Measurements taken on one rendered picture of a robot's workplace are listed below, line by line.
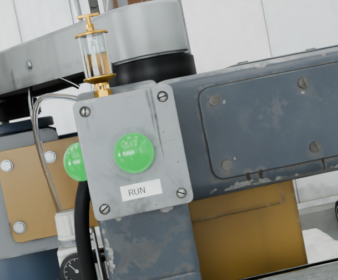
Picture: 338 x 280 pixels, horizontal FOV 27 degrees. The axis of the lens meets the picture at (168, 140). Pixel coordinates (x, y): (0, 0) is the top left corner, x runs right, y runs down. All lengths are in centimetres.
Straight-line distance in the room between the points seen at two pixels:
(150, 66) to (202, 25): 517
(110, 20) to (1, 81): 22
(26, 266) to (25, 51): 33
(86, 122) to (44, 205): 45
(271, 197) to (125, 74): 25
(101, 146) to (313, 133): 18
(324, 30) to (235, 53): 79
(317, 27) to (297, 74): 548
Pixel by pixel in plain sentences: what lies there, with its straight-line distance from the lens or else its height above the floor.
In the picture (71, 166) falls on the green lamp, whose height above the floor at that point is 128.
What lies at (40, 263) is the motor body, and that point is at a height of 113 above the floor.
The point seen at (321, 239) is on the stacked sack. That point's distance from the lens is 412.
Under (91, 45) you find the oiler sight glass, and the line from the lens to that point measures 59.
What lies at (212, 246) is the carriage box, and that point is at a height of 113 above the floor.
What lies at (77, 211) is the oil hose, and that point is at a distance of 58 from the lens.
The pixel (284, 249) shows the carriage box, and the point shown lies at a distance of 90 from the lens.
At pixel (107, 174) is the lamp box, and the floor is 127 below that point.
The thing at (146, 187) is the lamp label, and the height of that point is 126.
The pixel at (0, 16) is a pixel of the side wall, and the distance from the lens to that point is 584.
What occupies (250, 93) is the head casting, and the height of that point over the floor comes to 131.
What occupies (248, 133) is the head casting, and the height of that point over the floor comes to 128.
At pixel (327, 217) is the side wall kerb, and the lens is 606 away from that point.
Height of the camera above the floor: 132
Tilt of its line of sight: 3 degrees down
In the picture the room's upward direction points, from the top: 11 degrees counter-clockwise
